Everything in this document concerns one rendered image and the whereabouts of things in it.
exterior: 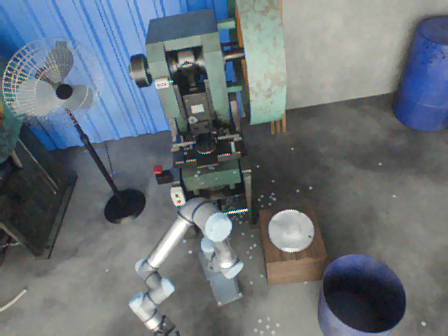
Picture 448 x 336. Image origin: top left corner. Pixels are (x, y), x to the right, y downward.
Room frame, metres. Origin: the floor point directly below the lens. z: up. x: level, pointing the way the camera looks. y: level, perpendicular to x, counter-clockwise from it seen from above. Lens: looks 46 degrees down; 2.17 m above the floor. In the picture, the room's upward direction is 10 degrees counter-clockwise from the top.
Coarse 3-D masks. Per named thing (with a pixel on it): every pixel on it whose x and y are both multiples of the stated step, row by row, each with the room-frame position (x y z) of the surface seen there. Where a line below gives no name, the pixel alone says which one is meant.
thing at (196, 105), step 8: (184, 88) 1.69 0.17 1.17; (192, 88) 1.65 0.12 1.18; (200, 88) 1.65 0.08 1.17; (184, 96) 1.60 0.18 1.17; (192, 96) 1.60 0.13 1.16; (200, 96) 1.60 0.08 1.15; (184, 104) 1.60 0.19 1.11; (192, 104) 1.60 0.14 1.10; (200, 104) 1.60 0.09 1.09; (208, 104) 1.60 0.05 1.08; (192, 112) 1.60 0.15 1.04; (200, 112) 1.60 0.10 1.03; (208, 112) 1.60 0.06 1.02; (192, 120) 1.58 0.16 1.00; (200, 120) 1.60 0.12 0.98; (208, 120) 1.60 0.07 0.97; (192, 128) 1.60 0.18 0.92; (200, 128) 1.57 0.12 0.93; (208, 128) 1.57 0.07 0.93
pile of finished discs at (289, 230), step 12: (276, 216) 1.18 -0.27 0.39; (288, 216) 1.17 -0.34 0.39; (300, 216) 1.15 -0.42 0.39; (276, 228) 1.09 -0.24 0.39; (288, 228) 1.07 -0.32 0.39; (300, 228) 1.06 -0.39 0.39; (312, 228) 1.04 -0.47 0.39; (276, 240) 1.01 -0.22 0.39; (288, 240) 0.99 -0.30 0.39; (300, 240) 0.98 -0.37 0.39
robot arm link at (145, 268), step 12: (192, 204) 0.86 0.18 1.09; (180, 216) 0.84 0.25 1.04; (168, 228) 0.83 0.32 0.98; (180, 228) 0.81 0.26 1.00; (168, 240) 0.78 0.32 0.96; (156, 252) 0.75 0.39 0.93; (168, 252) 0.75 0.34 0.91; (144, 264) 0.72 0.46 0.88; (156, 264) 0.71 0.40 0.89; (144, 276) 0.67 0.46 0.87
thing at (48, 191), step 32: (0, 64) 2.14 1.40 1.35; (0, 96) 1.95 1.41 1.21; (0, 128) 1.82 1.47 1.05; (0, 160) 1.58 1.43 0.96; (32, 160) 2.05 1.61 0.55; (0, 192) 1.67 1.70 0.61; (32, 192) 1.84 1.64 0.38; (64, 192) 2.12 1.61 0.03; (0, 224) 1.44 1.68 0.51; (32, 224) 1.61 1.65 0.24; (0, 256) 1.41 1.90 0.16
